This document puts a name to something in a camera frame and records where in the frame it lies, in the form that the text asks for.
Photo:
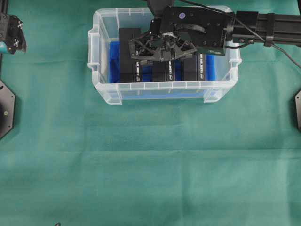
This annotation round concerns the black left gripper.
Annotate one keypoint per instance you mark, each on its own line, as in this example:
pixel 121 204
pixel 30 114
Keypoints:
pixel 12 38

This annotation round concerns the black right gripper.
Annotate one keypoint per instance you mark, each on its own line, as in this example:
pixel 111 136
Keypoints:
pixel 184 31

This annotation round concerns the black box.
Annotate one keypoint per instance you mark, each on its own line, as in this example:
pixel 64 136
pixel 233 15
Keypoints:
pixel 163 71
pixel 194 68
pixel 130 69

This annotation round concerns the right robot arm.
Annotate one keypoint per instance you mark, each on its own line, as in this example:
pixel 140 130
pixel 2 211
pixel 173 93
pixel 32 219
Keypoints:
pixel 250 27

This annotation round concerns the clear plastic storage case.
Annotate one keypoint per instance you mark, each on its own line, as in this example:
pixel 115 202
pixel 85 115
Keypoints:
pixel 107 23

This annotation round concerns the white paper label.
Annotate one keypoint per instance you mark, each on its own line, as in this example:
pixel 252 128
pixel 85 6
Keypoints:
pixel 104 60

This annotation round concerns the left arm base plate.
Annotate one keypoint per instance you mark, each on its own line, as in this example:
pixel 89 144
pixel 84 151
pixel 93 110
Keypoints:
pixel 7 106

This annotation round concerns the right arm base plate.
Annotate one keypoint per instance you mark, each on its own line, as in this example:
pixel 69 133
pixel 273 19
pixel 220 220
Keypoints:
pixel 298 109

